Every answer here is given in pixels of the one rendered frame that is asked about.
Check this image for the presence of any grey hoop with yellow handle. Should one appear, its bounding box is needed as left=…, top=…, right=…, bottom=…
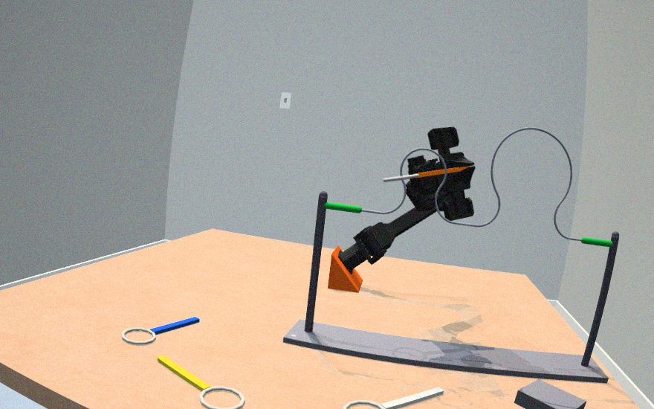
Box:
left=157, top=355, right=245, bottom=409

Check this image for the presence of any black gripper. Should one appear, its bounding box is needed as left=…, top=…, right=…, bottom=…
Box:
left=427, top=126, right=475, bottom=221

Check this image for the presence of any white ring with blue handle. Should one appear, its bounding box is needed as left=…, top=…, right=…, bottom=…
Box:
left=121, top=317, right=200, bottom=345

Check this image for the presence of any white ring with straight handle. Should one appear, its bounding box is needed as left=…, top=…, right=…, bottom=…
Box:
left=343, top=387, right=444, bottom=409

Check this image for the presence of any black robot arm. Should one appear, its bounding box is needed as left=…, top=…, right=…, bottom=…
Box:
left=338, top=155, right=452, bottom=274

